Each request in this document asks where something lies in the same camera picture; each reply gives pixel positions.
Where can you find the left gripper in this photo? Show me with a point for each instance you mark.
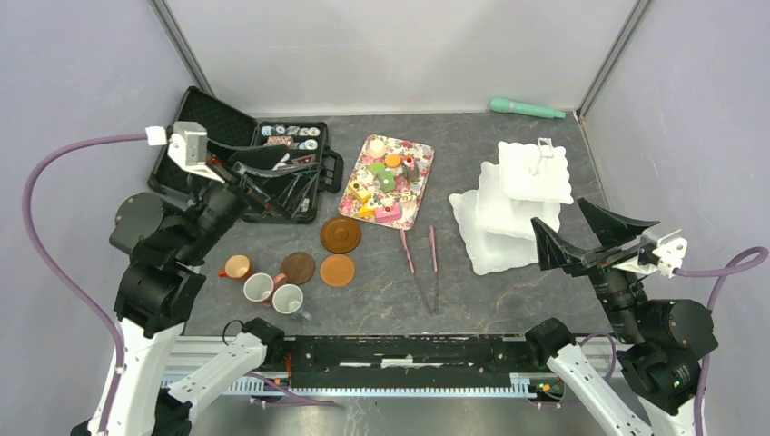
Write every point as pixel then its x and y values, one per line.
pixel 288 192

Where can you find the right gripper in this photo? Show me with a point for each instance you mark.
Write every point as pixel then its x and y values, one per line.
pixel 551 251

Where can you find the yellow cube cake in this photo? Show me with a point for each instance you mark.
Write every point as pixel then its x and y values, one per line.
pixel 359 192

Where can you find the yellow wedge cake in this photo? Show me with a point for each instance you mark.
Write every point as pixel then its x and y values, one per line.
pixel 366 212

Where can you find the green cake piece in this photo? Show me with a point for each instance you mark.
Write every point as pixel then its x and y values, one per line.
pixel 386 181

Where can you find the pink cake with cherry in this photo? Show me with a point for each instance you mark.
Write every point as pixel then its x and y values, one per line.
pixel 388 213

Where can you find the white decorated cake slice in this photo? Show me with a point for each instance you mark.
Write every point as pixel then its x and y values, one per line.
pixel 410 170

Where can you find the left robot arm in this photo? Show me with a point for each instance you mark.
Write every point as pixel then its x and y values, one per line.
pixel 166 245

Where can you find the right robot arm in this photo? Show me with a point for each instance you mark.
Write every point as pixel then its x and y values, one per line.
pixel 666 339

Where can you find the black poker chip case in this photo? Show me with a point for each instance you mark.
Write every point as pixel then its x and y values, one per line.
pixel 290 162

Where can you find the white three-tier cake stand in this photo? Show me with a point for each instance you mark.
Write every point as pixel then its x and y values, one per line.
pixel 528 181

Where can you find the large brown saucer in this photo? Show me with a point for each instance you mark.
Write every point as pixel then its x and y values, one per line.
pixel 340 235

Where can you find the dark brown saucer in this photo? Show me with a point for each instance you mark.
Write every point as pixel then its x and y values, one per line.
pixel 298 268

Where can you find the green macaron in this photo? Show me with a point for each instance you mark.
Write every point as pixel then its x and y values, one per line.
pixel 377 168

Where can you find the orange cup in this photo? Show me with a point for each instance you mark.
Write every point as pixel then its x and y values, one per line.
pixel 237 267

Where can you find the cream dome cake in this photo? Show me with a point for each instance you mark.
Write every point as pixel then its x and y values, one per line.
pixel 376 148

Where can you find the floral serving tray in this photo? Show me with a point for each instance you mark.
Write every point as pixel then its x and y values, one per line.
pixel 408 195

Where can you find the orange-brown saucer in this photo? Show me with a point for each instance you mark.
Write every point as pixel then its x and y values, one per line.
pixel 337 270

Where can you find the orange macaron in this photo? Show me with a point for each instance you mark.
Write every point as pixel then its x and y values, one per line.
pixel 392 160

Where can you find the mint green rolling pin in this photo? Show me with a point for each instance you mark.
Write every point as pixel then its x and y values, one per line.
pixel 505 106

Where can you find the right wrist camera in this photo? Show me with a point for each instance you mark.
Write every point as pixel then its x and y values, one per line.
pixel 662 249

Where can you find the white cup pink handle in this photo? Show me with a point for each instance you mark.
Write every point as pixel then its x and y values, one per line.
pixel 260 287

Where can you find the white cup grey handle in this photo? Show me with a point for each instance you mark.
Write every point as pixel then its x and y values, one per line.
pixel 288 300

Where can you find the black mounting rail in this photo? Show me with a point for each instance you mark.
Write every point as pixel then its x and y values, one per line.
pixel 403 363

